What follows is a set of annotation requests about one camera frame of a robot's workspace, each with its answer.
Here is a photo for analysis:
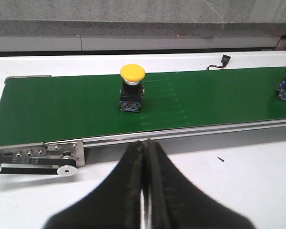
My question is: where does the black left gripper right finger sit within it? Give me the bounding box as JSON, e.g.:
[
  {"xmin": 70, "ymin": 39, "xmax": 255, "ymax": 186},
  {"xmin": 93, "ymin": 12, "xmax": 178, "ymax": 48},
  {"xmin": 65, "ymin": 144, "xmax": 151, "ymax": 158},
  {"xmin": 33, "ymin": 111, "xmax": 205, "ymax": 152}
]
[{"xmin": 145, "ymin": 140, "xmax": 254, "ymax": 229}]

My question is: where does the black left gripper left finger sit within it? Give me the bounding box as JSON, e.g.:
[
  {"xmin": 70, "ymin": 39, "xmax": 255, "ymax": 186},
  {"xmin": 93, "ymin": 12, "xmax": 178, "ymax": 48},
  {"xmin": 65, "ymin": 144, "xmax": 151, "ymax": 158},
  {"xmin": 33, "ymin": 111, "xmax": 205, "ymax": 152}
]
[{"xmin": 44, "ymin": 142, "xmax": 143, "ymax": 229}]

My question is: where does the yellow push button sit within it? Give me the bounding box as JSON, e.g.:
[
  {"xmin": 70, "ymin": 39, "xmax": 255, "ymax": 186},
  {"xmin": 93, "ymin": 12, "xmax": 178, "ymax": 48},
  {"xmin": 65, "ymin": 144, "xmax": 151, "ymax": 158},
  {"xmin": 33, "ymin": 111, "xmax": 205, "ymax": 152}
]
[{"xmin": 120, "ymin": 64, "xmax": 145, "ymax": 113}]

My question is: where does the green conveyor belt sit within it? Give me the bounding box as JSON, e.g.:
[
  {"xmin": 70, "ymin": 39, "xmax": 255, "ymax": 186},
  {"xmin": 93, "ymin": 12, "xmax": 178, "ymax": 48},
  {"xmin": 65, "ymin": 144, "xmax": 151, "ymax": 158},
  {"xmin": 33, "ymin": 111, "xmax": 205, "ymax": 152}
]
[{"xmin": 0, "ymin": 67, "xmax": 286, "ymax": 146}]

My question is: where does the grey stone counter slab right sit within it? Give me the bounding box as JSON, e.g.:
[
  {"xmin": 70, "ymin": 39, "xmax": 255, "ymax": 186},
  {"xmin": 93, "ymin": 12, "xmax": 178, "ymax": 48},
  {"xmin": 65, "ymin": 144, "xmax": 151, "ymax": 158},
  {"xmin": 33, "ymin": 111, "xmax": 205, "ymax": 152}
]
[{"xmin": 206, "ymin": 0, "xmax": 286, "ymax": 38}]

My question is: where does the grey stone counter slab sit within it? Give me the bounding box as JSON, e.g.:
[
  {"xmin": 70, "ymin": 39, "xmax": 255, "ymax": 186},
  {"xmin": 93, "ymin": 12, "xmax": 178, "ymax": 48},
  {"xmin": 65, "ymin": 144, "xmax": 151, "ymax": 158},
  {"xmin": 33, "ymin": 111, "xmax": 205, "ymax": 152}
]
[
  {"xmin": 0, "ymin": 0, "xmax": 224, "ymax": 37},
  {"xmin": 206, "ymin": 0, "xmax": 286, "ymax": 38}
]

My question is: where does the grey stone counter slab left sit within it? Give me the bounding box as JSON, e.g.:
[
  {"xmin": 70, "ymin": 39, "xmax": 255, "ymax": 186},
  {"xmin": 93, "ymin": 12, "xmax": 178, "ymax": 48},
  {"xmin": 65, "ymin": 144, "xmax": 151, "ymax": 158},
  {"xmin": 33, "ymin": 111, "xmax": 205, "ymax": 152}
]
[{"xmin": 0, "ymin": 0, "xmax": 224, "ymax": 37}]

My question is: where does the aluminium conveyor frame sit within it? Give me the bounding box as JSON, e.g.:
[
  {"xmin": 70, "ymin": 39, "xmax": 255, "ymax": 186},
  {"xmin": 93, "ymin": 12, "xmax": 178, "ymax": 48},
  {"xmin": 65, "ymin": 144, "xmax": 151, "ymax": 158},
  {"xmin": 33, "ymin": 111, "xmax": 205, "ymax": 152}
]
[{"xmin": 0, "ymin": 75, "xmax": 286, "ymax": 176}]

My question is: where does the black sensor with cable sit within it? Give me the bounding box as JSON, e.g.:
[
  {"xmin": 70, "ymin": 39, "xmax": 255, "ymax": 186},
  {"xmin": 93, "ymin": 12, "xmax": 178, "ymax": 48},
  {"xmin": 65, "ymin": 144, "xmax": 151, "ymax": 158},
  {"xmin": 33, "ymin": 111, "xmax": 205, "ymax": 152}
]
[{"xmin": 206, "ymin": 55, "xmax": 231, "ymax": 71}]

